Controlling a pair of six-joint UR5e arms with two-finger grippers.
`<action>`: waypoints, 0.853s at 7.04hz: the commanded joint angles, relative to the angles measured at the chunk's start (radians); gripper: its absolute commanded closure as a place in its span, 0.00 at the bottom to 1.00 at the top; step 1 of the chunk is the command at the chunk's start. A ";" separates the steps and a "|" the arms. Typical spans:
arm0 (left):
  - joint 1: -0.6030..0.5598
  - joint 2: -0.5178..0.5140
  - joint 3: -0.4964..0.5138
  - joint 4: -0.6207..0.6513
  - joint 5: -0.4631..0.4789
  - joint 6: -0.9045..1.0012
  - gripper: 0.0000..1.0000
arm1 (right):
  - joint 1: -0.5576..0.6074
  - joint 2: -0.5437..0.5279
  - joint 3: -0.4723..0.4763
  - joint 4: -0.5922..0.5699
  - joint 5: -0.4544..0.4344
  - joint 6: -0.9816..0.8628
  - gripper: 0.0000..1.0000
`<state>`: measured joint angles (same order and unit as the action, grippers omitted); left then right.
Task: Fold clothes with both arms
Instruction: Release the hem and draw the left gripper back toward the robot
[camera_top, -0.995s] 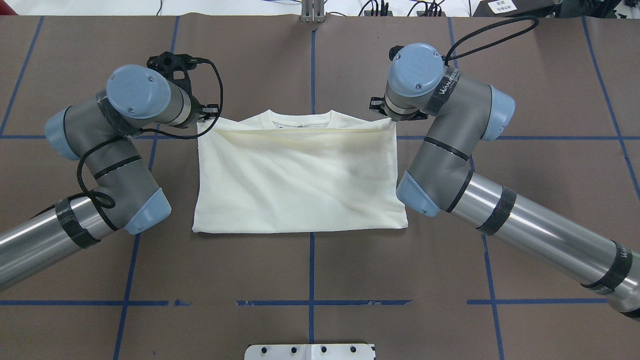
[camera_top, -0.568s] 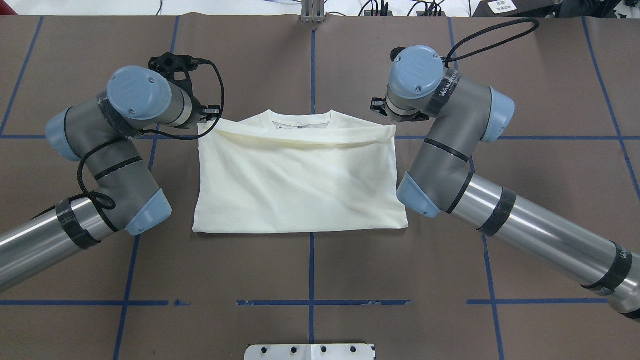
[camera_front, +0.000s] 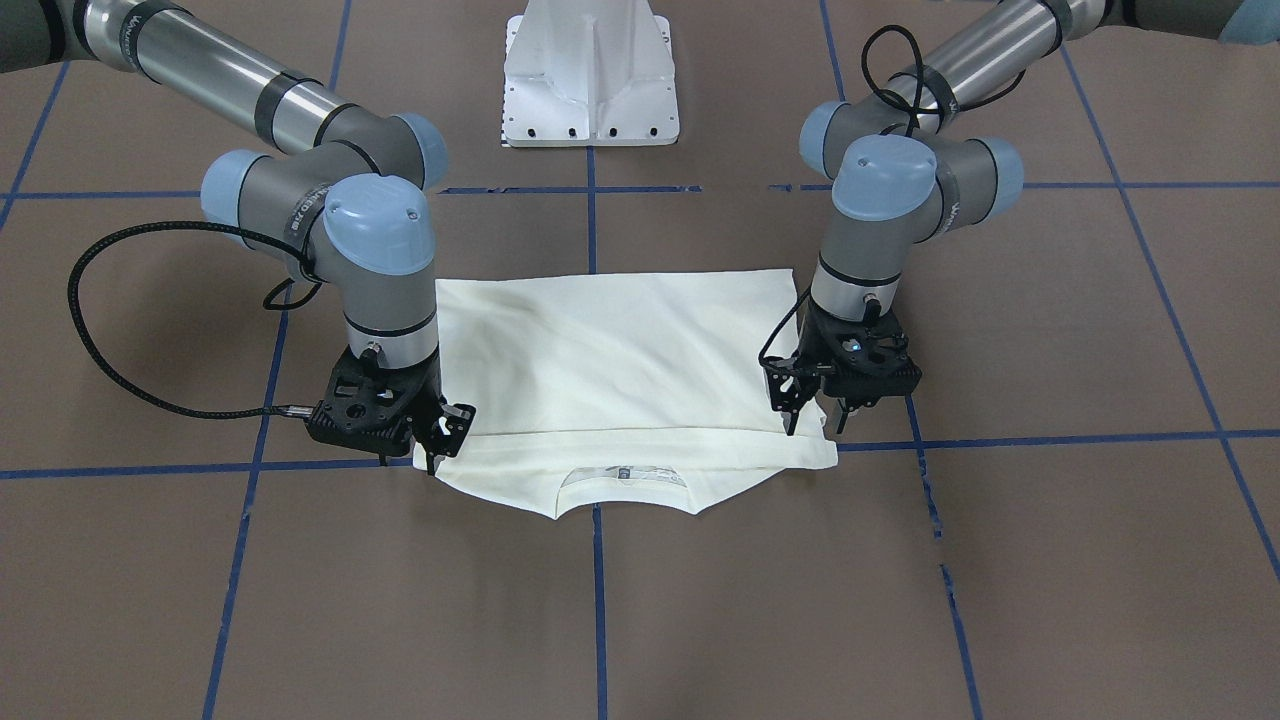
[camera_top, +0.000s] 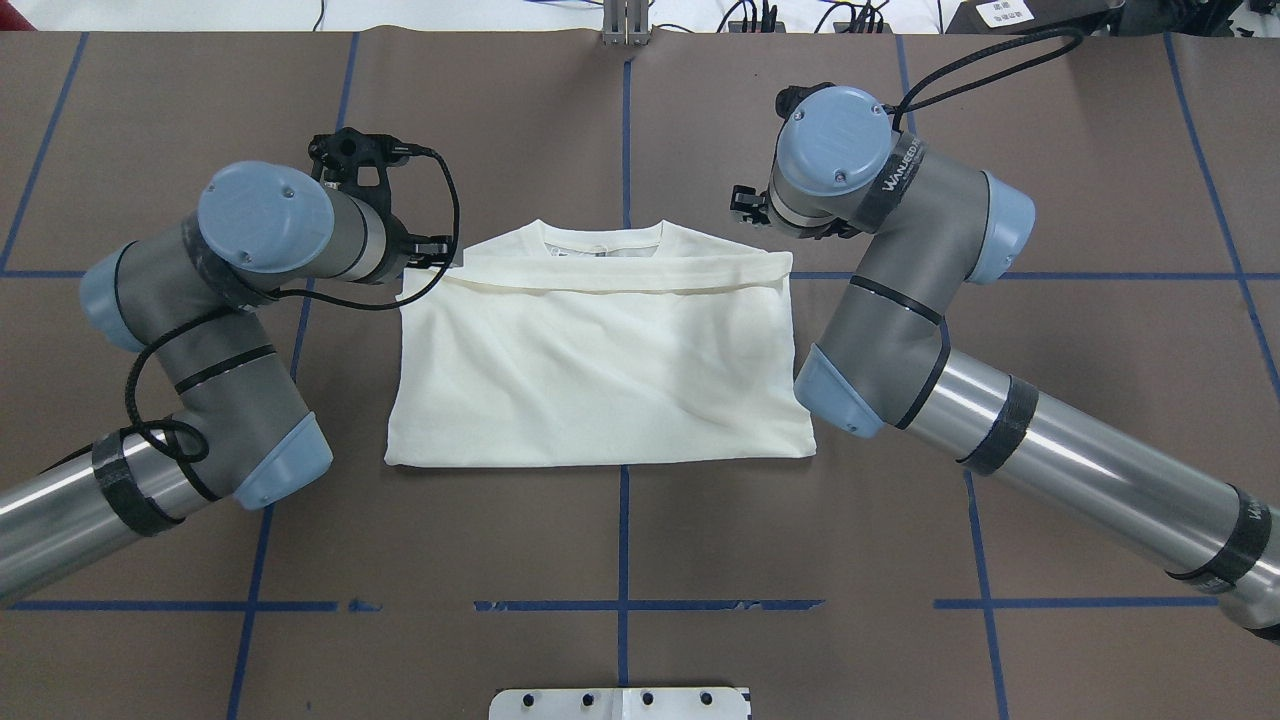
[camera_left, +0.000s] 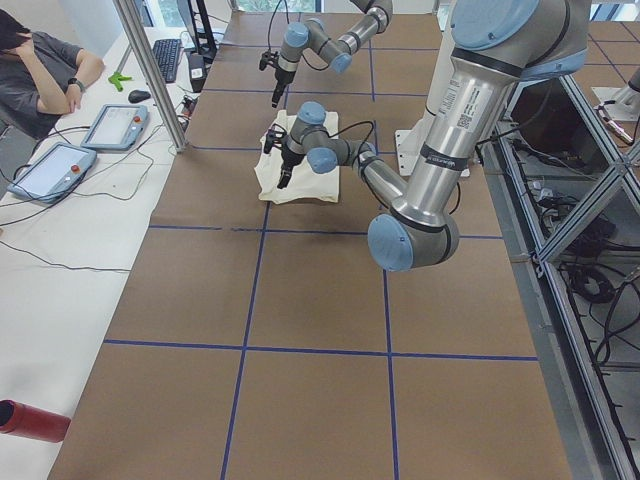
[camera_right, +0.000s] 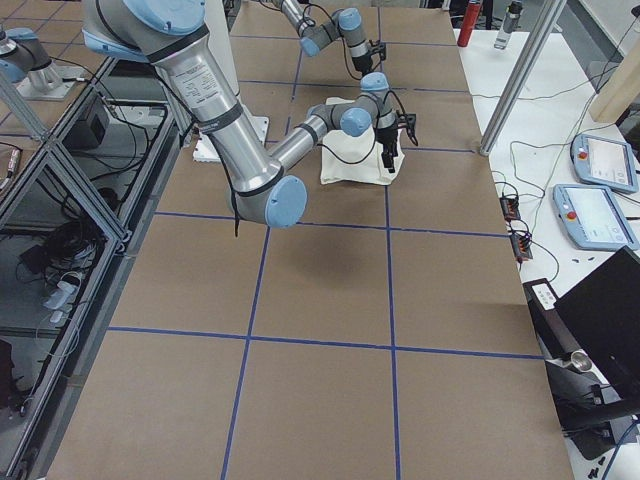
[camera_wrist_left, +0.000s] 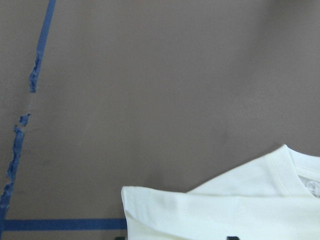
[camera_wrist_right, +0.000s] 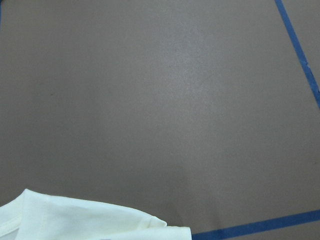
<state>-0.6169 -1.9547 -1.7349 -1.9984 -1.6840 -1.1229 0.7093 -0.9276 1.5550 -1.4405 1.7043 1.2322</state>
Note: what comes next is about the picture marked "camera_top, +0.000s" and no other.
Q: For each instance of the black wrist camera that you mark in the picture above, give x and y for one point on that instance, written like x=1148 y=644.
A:
x=357 y=163
x=788 y=100

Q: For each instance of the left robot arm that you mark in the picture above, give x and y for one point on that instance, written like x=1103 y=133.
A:
x=213 y=411

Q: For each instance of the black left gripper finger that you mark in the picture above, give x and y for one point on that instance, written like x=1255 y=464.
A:
x=446 y=262

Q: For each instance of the black box with label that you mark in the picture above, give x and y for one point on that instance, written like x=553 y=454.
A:
x=1027 y=17

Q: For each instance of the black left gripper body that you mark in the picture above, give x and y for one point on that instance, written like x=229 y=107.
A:
x=399 y=246

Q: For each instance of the cream long-sleeve cat shirt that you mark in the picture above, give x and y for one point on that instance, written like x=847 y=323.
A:
x=549 y=348

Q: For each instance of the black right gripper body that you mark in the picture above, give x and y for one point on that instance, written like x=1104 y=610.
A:
x=744 y=201

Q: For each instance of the aluminium frame post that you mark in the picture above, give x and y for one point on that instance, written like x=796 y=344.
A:
x=626 y=22

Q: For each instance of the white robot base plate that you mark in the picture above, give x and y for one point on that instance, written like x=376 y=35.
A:
x=623 y=703

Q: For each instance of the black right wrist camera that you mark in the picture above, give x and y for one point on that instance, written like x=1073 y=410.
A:
x=788 y=100

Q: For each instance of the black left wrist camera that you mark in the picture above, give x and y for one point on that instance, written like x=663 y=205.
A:
x=357 y=163

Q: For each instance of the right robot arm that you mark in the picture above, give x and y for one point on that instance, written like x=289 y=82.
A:
x=841 y=167

